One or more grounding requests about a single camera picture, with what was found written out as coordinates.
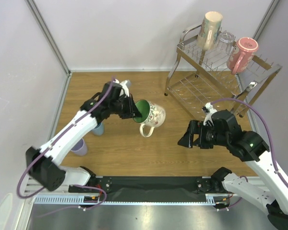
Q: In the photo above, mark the aluminium corner post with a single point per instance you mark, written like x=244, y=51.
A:
x=47, y=34
x=265, y=31

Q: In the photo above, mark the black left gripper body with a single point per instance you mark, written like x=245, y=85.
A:
x=122, y=107

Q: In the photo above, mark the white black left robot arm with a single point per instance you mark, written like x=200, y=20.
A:
x=44, y=162

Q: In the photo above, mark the aluminium right corner post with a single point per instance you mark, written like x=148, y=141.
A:
x=265, y=31

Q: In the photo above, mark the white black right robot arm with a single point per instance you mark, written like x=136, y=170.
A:
x=220, y=128

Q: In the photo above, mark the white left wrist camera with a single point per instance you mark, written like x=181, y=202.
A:
x=124, y=87

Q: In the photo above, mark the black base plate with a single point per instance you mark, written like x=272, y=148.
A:
x=151, y=186

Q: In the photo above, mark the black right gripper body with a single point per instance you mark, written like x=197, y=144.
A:
x=198, y=134

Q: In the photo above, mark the aluminium left corner post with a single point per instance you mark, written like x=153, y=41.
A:
x=47, y=34

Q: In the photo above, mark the aluminium slotted rail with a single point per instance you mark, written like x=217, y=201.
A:
x=208, y=199

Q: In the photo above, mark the white object bottom left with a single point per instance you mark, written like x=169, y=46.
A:
x=5, y=210

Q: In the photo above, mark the blue plastic cup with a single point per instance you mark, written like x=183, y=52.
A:
x=98, y=130

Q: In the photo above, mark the green interior white mug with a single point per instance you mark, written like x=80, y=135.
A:
x=153, y=115

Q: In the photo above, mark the cream patterned ceramic mug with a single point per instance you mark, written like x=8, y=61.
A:
x=209, y=30

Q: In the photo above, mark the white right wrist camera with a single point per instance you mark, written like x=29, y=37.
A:
x=209, y=110

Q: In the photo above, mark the pink ceramic mug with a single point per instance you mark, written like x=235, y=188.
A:
x=241, y=55

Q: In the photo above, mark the clear glass cup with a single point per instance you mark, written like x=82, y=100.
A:
x=224, y=42

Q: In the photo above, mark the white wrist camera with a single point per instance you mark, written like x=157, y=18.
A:
x=209, y=110
x=124, y=87

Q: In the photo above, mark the lilac plastic cup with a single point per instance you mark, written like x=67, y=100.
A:
x=80, y=148

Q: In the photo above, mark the steel wire dish rack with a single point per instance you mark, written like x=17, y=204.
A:
x=198, y=77

